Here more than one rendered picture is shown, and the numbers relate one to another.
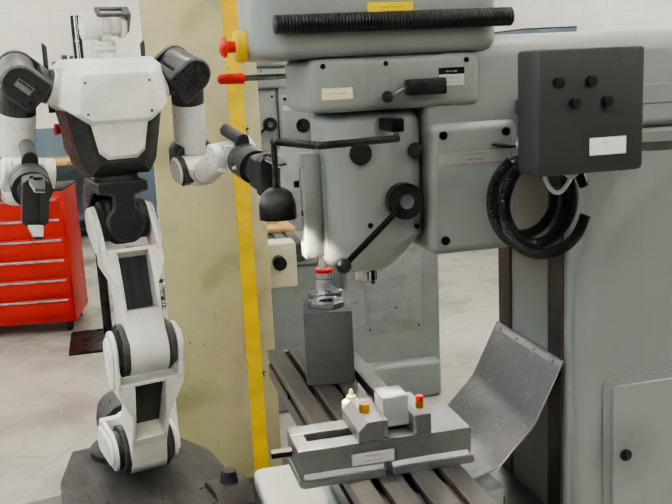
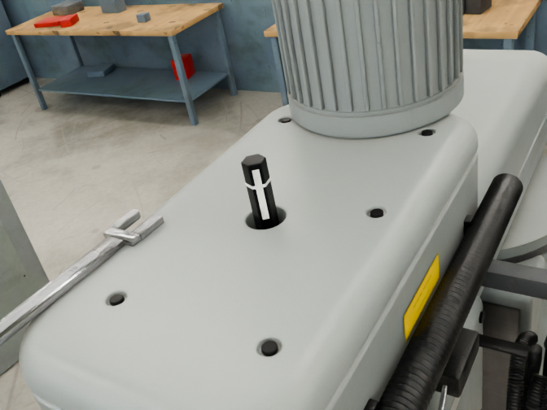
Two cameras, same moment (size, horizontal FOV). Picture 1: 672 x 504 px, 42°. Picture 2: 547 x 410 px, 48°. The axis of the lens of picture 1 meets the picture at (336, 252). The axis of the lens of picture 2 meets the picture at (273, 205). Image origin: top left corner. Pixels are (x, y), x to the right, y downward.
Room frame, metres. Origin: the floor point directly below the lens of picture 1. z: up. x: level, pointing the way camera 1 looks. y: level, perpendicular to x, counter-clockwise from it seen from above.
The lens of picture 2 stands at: (1.40, 0.22, 2.19)
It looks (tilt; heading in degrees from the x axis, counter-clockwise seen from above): 32 degrees down; 321
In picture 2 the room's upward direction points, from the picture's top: 12 degrees counter-clockwise
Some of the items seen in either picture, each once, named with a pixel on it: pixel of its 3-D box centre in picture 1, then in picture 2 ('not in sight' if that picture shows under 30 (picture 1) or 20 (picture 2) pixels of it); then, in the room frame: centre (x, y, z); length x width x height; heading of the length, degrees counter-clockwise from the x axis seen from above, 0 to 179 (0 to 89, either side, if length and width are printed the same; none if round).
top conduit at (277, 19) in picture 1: (396, 20); (442, 312); (1.63, -0.13, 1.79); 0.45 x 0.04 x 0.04; 104
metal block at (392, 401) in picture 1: (391, 405); not in sight; (1.63, -0.09, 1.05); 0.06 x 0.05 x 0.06; 14
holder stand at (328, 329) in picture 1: (327, 332); not in sight; (2.17, 0.03, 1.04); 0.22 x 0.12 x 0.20; 2
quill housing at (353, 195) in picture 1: (364, 188); not in sight; (1.77, -0.06, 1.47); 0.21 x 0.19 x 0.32; 14
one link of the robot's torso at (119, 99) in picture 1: (105, 109); not in sight; (2.38, 0.60, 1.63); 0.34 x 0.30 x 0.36; 118
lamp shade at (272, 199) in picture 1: (277, 202); not in sight; (1.67, 0.11, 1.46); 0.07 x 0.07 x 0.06
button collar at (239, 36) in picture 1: (240, 46); not in sight; (1.71, 0.16, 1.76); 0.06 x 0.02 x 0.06; 14
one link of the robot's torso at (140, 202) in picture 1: (119, 219); not in sight; (2.36, 0.59, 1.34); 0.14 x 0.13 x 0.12; 117
